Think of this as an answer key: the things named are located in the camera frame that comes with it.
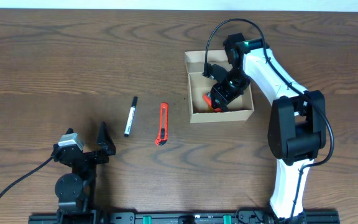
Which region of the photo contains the red black utility knife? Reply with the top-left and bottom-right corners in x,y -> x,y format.
203,93 -> 222,113

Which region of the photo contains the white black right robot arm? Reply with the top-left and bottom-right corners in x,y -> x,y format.
204,33 -> 326,223

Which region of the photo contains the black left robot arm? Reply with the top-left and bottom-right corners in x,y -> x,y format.
52,122 -> 116,214

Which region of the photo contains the open cardboard box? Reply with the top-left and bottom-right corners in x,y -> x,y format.
185,50 -> 254,123

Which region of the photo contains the black white marker pen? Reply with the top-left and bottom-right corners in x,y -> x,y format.
124,96 -> 138,137

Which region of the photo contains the orange utility knife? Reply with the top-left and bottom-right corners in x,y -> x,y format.
155,102 -> 168,146

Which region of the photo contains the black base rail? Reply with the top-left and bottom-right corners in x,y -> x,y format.
28,209 -> 340,224

